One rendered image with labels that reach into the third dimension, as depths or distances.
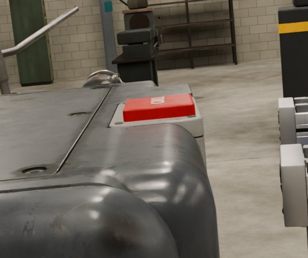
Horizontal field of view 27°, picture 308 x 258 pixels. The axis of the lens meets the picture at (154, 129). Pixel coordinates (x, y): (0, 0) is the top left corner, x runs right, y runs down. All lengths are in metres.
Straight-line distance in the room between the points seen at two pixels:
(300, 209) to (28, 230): 0.63
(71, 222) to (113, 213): 0.02
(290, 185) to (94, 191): 0.60
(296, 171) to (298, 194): 0.03
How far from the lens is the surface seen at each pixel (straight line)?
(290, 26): 5.67
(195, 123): 0.52
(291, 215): 0.92
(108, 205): 0.33
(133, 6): 9.79
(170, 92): 0.70
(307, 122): 1.40
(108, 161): 0.40
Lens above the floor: 1.34
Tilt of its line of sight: 10 degrees down
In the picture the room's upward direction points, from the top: 6 degrees counter-clockwise
